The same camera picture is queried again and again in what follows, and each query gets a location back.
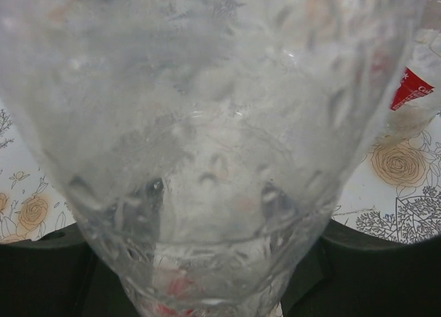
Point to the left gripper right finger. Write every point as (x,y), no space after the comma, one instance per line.
(348,273)

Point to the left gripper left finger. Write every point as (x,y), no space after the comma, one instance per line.
(59,275)

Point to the clear plastic bottle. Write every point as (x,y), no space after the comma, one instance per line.
(202,145)

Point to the red label cola bottle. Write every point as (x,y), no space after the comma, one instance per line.
(417,99)

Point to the floral table mat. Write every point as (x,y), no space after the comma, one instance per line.
(394,194)

